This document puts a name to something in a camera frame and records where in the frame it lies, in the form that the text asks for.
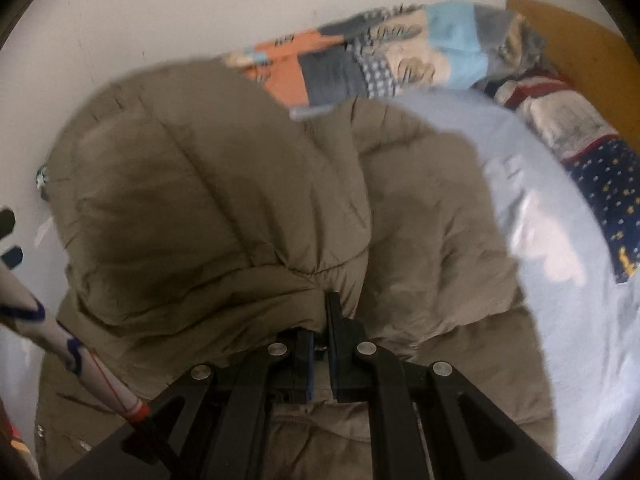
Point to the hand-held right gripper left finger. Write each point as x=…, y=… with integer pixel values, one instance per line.
x=235, y=400

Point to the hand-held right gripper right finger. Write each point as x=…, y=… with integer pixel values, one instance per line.
x=345, y=360

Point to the olive quilted jacket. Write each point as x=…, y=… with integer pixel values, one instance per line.
x=225, y=200

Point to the white stick with blue print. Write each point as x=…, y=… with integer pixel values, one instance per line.
x=55, y=335

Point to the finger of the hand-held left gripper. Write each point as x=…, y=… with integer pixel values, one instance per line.
x=6, y=222
x=11, y=257

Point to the wooden headboard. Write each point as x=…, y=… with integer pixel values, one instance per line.
x=585, y=45

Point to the grey cloth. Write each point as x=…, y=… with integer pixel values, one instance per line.
x=525, y=45

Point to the patchwork cartoon blanket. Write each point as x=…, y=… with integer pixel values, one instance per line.
x=350, y=65

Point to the white and red printed cloth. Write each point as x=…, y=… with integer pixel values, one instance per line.
x=560, y=110

